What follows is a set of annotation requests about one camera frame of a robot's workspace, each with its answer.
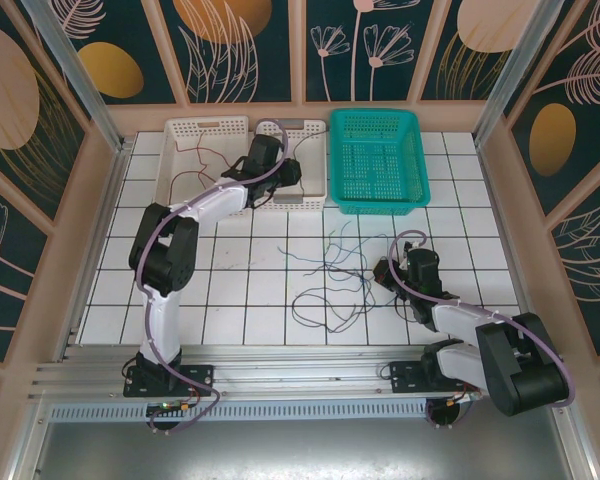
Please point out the aluminium side rail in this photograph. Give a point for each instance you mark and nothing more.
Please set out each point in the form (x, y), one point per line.
(505, 225)
(105, 225)

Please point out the aluminium corner post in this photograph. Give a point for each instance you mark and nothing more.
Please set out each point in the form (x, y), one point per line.
(515, 75)
(80, 85)

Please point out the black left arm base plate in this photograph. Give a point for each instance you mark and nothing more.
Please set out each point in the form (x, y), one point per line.
(195, 380)

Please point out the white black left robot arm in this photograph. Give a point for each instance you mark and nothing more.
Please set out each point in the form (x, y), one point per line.
(162, 320)

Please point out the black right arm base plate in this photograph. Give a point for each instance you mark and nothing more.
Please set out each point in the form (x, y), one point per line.
(405, 377)

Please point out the large white plastic basket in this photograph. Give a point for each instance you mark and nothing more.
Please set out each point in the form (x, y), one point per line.
(190, 130)

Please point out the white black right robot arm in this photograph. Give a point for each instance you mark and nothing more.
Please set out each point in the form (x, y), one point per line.
(455, 317)

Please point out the teal plastic basket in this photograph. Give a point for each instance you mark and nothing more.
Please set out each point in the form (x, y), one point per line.
(377, 165)

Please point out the grey metal plate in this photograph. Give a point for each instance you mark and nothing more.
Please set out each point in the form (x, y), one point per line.
(300, 450)

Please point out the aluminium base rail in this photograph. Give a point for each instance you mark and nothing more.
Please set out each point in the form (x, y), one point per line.
(300, 375)

